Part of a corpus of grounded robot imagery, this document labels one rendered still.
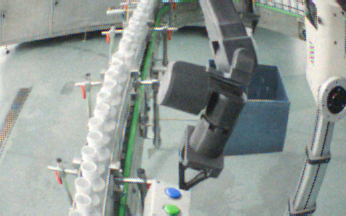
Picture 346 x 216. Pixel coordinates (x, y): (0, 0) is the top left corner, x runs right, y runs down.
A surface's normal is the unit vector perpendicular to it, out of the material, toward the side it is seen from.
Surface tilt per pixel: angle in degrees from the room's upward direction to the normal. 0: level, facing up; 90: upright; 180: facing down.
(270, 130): 90
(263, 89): 90
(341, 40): 90
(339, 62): 101
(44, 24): 90
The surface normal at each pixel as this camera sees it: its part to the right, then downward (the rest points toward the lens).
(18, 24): -0.04, 0.50
